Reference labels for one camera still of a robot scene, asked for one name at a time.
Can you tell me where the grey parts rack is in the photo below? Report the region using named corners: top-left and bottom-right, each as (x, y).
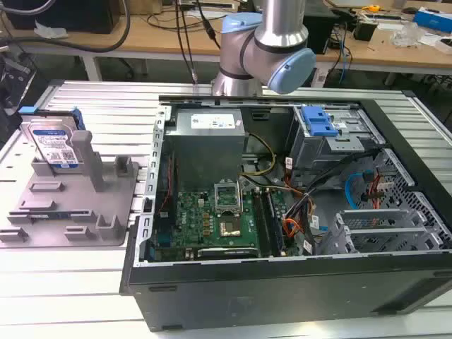
top-left (0, 130), bottom-right (141, 249)

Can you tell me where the green motherboard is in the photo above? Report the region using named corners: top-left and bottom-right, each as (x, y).
top-left (149, 186), bottom-right (304, 262)

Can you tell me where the CPU socket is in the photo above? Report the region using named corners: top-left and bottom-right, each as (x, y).
top-left (218, 218), bottom-right (242, 239)

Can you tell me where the grey metal disk bay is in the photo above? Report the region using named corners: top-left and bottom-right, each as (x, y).
top-left (288, 104), bottom-right (386, 177)

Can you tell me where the grey power supply unit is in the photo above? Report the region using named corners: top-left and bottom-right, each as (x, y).
top-left (163, 107), bottom-right (250, 192)

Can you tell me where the metal socket cover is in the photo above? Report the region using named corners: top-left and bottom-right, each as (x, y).
top-left (213, 182), bottom-right (241, 215)

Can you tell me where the black wire bundle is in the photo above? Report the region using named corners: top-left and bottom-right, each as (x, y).
top-left (282, 148), bottom-right (382, 255)

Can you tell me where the black graphics card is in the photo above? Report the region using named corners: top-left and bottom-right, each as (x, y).
top-left (196, 246), bottom-right (258, 260)

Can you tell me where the RAM stick on rack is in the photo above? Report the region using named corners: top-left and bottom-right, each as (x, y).
top-left (8, 210), bottom-right (90, 220)

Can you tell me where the red and orange wire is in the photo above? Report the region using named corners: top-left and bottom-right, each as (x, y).
top-left (365, 169), bottom-right (386, 210)

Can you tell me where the blue data wire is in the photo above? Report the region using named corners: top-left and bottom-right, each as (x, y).
top-left (344, 172), bottom-right (367, 217)

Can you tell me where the thick black cable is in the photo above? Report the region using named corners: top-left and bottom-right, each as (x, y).
top-left (0, 0), bottom-right (132, 54)

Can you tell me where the blue disk bay latch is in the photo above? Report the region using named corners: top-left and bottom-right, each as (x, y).
top-left (299, 105), bottom-right (338, 138)

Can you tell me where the hard disk in blue carrier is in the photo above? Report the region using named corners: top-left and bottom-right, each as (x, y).
top-left (16, 107), bottom-right (83, 170)

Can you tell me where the blue cardboard box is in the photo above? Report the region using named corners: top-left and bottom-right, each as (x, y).
top-left (412, 7), bottom-right (452, 35)

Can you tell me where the silver expansion slot bracket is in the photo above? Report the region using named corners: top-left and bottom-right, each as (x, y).
top-left (335, 208), bottom-right (424, 227)
top-left (344, 226), bottom-right (435, 252)

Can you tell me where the black box on desk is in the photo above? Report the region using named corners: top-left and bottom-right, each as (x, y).
top-left (6, 0), bottom-right (121, 35)

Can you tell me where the yellow and black wire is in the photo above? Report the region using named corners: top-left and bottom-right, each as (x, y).
top-left (238, 131), bottom-right (277, 177)

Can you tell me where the clear plastic bag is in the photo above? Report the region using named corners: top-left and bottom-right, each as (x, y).
top-left (392, 23), bottom-right (429, 47)

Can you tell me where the thin black cable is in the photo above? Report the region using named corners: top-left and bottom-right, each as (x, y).
top-left (174, 0), bottom-right (198, 84)

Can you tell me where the wooden desk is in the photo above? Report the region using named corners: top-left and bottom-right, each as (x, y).
top-left (0, 0), bottom-right (452, 85)

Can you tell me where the black open PC case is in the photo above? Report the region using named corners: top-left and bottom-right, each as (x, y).
top-left (119, 89), bottom-right (452, 332)

